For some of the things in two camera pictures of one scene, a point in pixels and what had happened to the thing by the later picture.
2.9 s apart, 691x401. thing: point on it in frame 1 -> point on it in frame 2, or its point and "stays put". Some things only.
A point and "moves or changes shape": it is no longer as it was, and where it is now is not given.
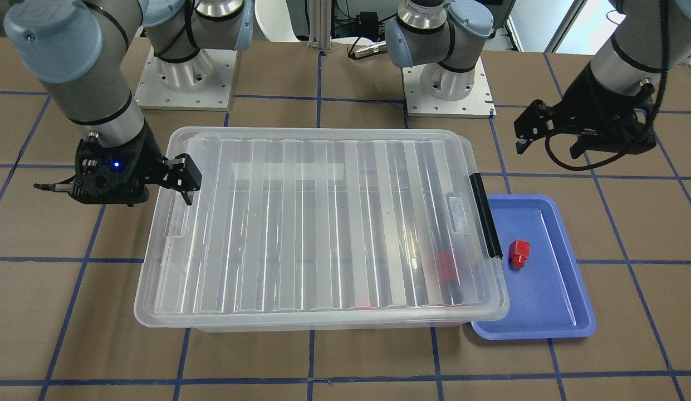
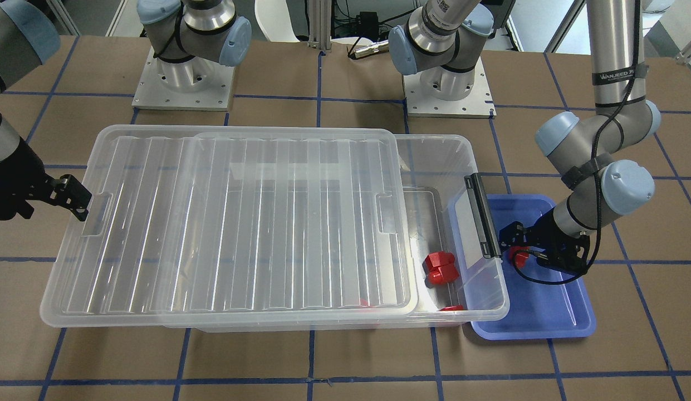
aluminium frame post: (320, 16) stays put
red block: (519, 250) stays put
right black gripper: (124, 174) -> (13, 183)
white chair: (274, 15) stays put
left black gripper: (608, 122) -> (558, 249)
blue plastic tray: (546, 297) stays put
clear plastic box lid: (324, 226) moves or changes shape
